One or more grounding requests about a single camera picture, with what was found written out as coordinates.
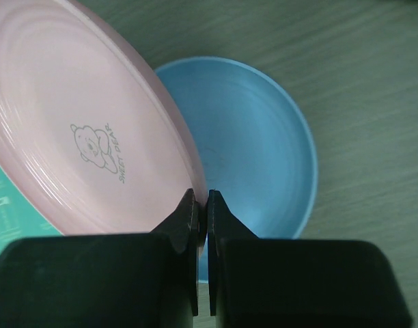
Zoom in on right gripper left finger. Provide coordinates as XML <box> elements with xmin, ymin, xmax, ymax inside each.
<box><xmin>0</xmin><ymin>190</ymin><xmax>199</xmax><ymax>327</ymax></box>

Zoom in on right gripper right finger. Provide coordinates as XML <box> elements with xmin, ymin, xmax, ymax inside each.
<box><xmin>207</xmin><ymin>190</ymin><xmax>413</xmax><ymax>327</ymax></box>

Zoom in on blue plate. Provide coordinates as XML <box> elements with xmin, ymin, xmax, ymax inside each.
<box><xmin>153</xmin><ymin>56</ymin><xmax>319</xmax><ymax>284</ymax></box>

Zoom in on pink plate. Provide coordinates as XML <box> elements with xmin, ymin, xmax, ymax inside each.
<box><xmin>0</xmin><ymin>0</ymin><xmax>208</xmax><ymax>254</ymax></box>

